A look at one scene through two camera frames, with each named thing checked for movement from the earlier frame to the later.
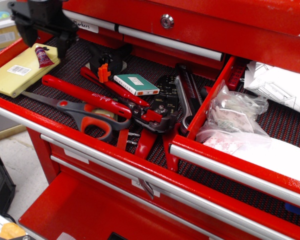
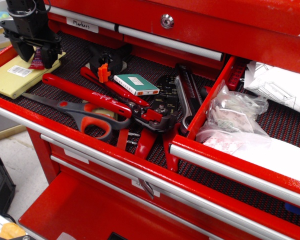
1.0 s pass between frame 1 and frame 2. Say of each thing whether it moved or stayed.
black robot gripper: moved
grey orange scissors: stayed
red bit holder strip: stayed
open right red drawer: stayed
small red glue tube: moved
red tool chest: stayed
